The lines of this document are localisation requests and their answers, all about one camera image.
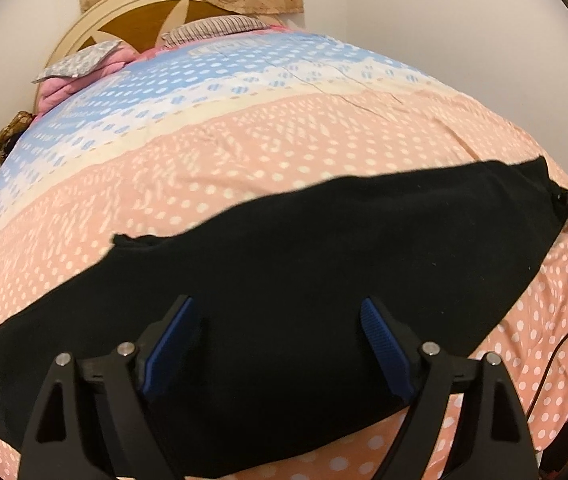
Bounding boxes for grey patterned pillow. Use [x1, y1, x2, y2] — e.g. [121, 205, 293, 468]
[32, 40, 123, 84]

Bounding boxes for striped pillow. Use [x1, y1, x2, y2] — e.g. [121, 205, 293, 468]
[160, 15, 276, 50]

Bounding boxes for black pants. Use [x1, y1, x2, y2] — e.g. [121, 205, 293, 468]
[0, 156, 568, 478]

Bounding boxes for black cable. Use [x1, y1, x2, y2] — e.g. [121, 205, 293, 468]
[525, 292, 568, 418]

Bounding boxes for pink blue polka dot bedsheet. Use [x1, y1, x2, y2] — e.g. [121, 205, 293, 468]
[0, 27, 568, 480]

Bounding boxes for pink blanket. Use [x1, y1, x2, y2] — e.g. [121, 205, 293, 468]
[38, 22, 287, 115]

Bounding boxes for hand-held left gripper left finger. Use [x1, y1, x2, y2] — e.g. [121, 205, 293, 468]
[16, 295, 205, 480]

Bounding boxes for cream wooden headboard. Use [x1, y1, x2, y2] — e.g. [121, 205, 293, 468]
[34, 0, 285, 118]

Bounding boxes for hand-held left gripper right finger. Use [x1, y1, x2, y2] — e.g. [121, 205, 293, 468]
[359, 296, 540, 480]

